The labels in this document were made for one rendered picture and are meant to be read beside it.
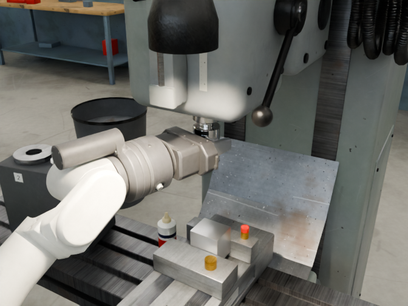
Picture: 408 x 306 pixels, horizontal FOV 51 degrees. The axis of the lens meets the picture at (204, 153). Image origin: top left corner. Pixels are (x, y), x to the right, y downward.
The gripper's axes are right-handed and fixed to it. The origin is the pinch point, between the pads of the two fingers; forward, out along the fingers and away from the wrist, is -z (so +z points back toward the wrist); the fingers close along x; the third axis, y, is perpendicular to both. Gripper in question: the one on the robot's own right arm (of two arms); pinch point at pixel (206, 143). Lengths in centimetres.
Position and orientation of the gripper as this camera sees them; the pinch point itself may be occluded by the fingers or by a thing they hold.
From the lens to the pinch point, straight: 74.7
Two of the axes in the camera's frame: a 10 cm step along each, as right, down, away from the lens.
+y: -0.1, 9.1, 4.2
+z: -7.3, 2.8, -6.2
